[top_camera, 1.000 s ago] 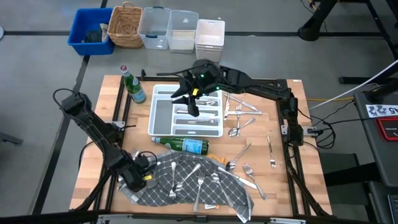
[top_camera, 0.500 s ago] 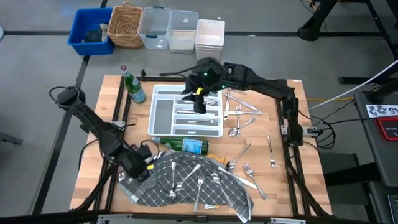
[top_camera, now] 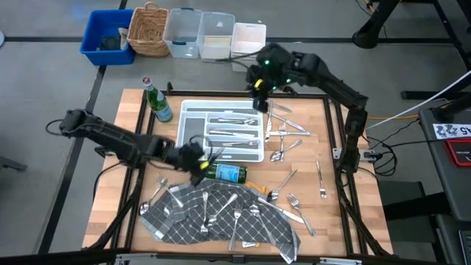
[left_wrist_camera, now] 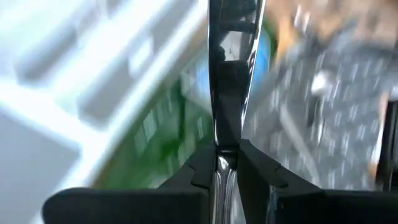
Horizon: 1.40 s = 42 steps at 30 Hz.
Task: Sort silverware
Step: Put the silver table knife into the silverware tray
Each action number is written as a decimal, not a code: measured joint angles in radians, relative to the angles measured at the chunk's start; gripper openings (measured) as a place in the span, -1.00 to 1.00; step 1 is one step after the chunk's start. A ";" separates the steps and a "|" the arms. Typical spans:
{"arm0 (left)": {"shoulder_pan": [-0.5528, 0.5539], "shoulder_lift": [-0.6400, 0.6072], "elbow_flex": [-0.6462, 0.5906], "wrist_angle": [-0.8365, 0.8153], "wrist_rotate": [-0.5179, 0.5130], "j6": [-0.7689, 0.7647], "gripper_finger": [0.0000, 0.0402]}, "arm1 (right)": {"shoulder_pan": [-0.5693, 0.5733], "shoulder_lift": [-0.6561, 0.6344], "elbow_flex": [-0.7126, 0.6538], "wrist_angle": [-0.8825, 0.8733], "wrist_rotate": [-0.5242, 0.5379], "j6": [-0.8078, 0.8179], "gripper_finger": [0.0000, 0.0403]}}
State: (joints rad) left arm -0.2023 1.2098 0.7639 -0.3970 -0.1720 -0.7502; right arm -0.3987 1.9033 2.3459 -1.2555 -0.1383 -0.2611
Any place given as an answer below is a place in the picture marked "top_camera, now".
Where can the blue plastic bin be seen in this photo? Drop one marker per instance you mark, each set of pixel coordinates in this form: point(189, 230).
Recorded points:
point(92, 44)

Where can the white paper with digits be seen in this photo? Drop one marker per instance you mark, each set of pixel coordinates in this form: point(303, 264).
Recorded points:
point(449, 130)

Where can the clear plastic bin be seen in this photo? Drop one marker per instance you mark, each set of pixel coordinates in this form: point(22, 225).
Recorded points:
point(215, 37)

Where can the silver aluminium bar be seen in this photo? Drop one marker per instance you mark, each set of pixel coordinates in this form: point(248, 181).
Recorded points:
point(136, 259)
point(342, 261)

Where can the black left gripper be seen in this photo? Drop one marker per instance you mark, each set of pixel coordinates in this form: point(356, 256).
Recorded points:
point(189, 156)

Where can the white plastic cutlery tray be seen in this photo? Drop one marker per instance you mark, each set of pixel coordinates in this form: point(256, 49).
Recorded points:
point(193, 130)

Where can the dark grey desk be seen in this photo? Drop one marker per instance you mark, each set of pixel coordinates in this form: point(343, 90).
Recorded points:
point(434, 176)

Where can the black stand base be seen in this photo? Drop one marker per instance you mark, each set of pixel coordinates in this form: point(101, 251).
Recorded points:
point(371, 33)

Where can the white plastic bin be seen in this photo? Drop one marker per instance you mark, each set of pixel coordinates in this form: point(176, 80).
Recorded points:
point(246, 37)

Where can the black floor rail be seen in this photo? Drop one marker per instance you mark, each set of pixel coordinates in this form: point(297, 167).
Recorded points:
point(423, 95)

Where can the black cloth bundle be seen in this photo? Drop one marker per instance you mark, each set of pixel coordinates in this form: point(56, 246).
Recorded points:
point(110, 43)

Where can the green glass water bottle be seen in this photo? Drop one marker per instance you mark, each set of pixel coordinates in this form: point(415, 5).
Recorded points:
point(162, 108)
point(228, 172)

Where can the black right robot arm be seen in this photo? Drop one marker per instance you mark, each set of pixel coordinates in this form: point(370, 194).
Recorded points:
point(338, 92)

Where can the black keyboard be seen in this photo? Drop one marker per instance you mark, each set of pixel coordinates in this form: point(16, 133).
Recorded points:
point(465, 246)

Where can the red device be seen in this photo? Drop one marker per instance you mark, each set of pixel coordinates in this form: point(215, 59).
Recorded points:
point(458, 152)

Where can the silver spoon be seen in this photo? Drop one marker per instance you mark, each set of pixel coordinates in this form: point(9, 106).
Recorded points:
point(143, 208)
point(252, 122)
point(275, 157)
point(272, 196)
point(235, 119)
point(254, 210)
point(210, 221)

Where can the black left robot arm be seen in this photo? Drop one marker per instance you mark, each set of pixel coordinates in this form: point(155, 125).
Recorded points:
point(110, 138)

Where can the wicker basket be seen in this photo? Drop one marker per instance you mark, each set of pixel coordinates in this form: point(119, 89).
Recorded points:
point(147, 29)

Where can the orange cloth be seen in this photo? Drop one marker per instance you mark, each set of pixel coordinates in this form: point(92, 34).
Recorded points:
point(257, 187)

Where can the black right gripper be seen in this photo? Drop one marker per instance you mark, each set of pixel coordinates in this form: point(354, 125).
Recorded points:
point(261, 84)

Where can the silver mounting bracket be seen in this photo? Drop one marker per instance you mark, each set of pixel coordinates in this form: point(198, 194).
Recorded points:
point(335, 154)

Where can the grey metal foot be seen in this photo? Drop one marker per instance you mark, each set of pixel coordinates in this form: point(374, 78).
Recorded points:
point(13, 163)

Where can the grey checked kitchen cloth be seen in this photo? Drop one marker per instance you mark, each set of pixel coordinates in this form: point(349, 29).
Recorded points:
point(217, 239)

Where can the white handwritten paper label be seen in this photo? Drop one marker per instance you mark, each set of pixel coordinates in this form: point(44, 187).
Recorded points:
point(248, 244)

